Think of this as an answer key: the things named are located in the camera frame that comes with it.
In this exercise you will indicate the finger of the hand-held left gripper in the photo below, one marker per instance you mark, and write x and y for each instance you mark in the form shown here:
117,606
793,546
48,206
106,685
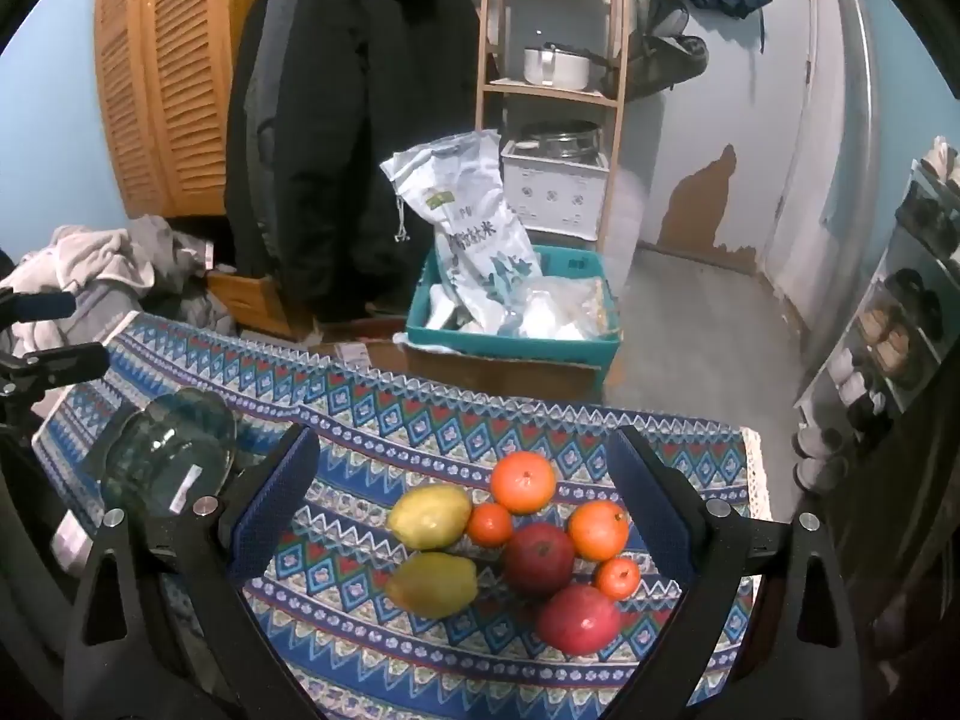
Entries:
41,305
64,364

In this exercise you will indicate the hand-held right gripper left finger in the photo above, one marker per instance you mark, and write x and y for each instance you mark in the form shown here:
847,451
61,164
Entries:
276,499

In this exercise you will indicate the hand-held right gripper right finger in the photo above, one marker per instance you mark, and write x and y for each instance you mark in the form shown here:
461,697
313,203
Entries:
649,499

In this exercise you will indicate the large orange with green stem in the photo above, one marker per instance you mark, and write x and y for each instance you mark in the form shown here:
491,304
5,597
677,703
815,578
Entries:
598,530

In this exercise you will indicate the small tangerine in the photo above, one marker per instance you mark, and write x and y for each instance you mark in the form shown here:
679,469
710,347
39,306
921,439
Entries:
490,523
617,577

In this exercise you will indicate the clear glass bowl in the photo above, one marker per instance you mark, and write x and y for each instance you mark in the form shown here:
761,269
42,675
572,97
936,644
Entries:
169,457

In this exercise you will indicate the red apple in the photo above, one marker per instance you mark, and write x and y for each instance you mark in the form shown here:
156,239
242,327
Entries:
538,559
577,619

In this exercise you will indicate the yellow pear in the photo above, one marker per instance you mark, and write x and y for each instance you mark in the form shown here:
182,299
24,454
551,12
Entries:
429,516
431,583

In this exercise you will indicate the patterned blue tablecloth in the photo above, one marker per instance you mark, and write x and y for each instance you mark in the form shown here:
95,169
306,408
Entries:
420,420

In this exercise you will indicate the wooden drawer box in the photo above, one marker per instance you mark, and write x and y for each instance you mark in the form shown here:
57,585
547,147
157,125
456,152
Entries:
255,300

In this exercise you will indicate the brown cardboard box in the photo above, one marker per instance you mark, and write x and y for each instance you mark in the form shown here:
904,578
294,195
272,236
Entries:
487,379

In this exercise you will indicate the teal box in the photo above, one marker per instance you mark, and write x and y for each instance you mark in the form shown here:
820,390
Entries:
510,352

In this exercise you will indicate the clear plastic bag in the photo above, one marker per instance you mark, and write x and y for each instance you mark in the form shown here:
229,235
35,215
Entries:
555,307

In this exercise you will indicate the white shoe rack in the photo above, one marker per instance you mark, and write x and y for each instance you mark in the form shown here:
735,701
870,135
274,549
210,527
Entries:
846,315

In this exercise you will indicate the white plastic roll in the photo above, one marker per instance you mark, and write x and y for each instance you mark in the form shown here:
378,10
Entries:
622,225

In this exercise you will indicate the wooden louvered cabinet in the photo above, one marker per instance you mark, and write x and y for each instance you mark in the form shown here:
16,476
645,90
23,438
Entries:
172,52

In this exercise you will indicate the rows of shoes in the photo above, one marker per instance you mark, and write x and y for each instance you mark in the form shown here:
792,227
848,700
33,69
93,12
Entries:
896,337

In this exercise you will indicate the white plastic basket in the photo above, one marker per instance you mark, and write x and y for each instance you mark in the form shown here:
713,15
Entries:
551,195

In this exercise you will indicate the white rice bag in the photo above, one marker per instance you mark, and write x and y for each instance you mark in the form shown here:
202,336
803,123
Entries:
465,225

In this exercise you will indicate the black coat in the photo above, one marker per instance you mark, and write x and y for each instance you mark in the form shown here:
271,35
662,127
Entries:
337,127

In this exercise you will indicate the steel pot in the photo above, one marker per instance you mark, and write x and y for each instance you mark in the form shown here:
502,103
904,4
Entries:
559,141

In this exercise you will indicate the white door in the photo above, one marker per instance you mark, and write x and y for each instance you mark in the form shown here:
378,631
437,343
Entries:
817,127

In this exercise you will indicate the white cooking pot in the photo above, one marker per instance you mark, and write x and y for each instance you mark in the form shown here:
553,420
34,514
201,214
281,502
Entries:
555,67

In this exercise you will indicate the dark hanging bag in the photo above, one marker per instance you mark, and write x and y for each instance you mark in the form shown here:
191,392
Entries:
667,52

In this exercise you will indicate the wooden shelf rack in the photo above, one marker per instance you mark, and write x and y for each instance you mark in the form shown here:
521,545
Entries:
487,52

